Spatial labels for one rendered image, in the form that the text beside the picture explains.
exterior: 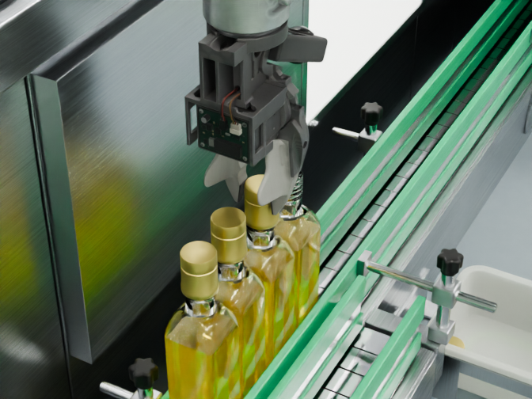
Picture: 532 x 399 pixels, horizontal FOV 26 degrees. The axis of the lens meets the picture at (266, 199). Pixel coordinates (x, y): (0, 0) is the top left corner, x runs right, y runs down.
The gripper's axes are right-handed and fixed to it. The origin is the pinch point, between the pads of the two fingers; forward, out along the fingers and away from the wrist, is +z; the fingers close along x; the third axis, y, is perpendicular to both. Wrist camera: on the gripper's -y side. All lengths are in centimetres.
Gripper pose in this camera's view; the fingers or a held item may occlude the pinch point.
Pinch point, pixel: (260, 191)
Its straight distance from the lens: 113.5
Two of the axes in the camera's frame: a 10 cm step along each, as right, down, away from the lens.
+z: 0.0, 8.0, 6.0
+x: 8.6, 3.0, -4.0
